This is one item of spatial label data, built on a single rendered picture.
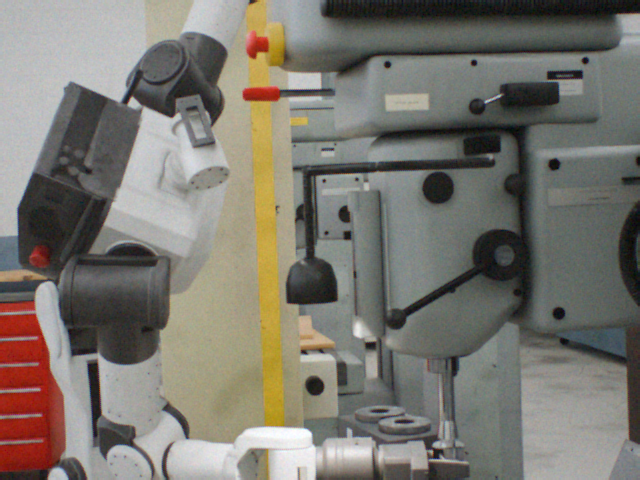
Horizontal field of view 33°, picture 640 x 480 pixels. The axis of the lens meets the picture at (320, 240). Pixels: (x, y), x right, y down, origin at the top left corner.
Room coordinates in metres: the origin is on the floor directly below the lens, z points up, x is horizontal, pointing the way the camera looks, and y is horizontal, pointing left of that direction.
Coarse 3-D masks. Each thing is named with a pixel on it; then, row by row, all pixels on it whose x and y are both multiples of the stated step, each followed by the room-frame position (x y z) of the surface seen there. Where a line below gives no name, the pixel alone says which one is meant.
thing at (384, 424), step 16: (352, 416) 1.93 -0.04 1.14; (368, 416) 1.86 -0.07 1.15; (384, 416) 1.86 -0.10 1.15; (400, 416) 1.85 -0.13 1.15; (416, 416) 1.85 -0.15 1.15; (352, 432) 1.87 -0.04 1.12; (368, 432) 1.81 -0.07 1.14; (384, 432) 1.78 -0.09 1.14; (400, 432) 1.77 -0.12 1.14; (416, 432) 1.77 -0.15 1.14; (432, 432) 1.78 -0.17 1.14
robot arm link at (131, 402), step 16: (112, 368) 1.58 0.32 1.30; (128, 368) 1.57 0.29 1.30; (144, 368) 1.59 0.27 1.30; (112, 384) 1.60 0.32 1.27; (128, 384) 1.59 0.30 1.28; (144, 384) 1.60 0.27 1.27; (112, 400) 1.61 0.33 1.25; (128, 400) 1.60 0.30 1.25; (144, 400) 1.61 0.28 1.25; (160, 400) 1.69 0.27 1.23; (112, 416) 1.63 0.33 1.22; (128, 416) 1.62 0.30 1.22; (144, 416) 1.63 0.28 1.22; (160, 416) 1.68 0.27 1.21; (112, 432) 1.63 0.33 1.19; (128, 432) 1.62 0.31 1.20; (144, 432) 1.64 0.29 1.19; (112, 448) 1.64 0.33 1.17; (128, 448) 1.62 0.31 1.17; (112, 464) 1.64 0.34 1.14; (128, 464) 1.63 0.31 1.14; (144, 464) 1.62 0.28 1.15
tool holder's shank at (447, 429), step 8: (440, 376) 1.56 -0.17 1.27; (448, 376) 1.55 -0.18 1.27; (440, 384) 1.56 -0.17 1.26; (448, 384) 1.55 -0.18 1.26; (440, 392) 1.56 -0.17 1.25; (448, 392) 1.55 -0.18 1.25; (440, 400) 1.56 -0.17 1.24; (448, 400) 1.55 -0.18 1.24; (440, 408) 1.56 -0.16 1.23; (448, 408) 1.55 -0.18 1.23; (440, 416) 1.56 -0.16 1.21; (448, 416) 1.55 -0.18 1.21; (440, 424) 1.56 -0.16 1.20; (448, 424) 1.55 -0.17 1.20; (440, 432) 1.55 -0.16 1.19; (448, 432) 1.55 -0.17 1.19; (456, 432) 1.55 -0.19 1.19; (440, 440) 1.56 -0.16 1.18; (448, 440) 1.55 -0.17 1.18
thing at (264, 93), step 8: (248, 88) 1.61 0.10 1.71; (256, 88) 1.61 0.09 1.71; (264, 88) 1.61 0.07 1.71; (272, 88) 1.61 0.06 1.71; (312, 88) 1.63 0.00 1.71; (320, 88) 1.63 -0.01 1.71; (328, 88) 1.63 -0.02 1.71; (248, 96) 1.60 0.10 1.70; (256, 96) 1.60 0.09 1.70; (264, 96) 1.61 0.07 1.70; (272, 96) 1.61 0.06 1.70; (280, 96) 1.62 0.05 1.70; (288, 96) 1.62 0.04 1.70; (296, 96) 1.62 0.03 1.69; (304, 96) 1.63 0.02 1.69
